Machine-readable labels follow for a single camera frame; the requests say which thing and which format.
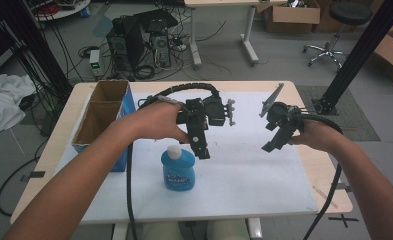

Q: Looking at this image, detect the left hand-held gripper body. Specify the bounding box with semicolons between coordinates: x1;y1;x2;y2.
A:
176;95;236;127

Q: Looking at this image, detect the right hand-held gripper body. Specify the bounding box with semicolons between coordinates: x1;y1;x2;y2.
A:
259;83;305;131

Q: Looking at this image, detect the blue bottle with white cap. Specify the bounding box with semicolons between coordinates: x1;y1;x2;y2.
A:
160;144;197;192

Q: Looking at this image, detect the person's right hand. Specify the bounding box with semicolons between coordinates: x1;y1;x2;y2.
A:
288;119;344;153

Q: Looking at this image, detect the person's left hand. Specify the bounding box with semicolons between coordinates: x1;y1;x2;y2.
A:
129;101;190;144

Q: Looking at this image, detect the white table mat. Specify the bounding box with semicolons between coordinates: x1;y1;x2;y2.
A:
55;89;319;224

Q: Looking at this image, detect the dark floor mat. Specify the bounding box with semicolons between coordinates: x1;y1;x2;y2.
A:
295;84;382;143

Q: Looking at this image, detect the white-legged desk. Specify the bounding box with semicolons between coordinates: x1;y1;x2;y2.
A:
183;0;289;71

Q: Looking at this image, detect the open blue cardboard box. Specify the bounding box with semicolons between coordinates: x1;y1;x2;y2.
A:
71;79;137;173

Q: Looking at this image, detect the black metal stand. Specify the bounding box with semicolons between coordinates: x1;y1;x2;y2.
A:
312;0;393;116

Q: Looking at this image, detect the black floor tape cross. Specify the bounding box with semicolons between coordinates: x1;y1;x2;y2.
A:
327;213;360;229

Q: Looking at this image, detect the black computer tower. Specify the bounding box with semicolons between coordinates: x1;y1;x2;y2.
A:
105;8;180;81

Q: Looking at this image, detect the black round stool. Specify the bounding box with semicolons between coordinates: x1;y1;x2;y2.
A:
303;1;374;73

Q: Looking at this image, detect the small white power supply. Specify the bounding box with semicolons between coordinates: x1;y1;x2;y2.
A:
88;49;102;80

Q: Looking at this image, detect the large brown cardboard box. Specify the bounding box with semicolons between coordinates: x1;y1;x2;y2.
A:
372;16;393;88

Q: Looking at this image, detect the black floor tape strip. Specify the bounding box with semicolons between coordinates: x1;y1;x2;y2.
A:
19;170;47;183

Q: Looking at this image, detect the round white table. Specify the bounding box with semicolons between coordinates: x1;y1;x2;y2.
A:
23;0;92;23

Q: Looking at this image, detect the white cloth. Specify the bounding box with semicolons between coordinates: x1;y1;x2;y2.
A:
0;73;37;134

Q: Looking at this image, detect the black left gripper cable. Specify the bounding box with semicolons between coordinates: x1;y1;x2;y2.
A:
126;82;222;240

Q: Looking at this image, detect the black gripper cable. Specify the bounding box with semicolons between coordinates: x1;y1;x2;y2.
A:
298;113;344;240
126;82;222;240

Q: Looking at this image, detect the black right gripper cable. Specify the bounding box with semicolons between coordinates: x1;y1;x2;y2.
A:
298;113;344;240

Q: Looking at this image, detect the black stand with cables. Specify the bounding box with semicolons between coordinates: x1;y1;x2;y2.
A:
0;0;74;101

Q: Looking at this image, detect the black floor cable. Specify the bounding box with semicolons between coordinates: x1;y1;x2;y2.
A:
0;139;49;218

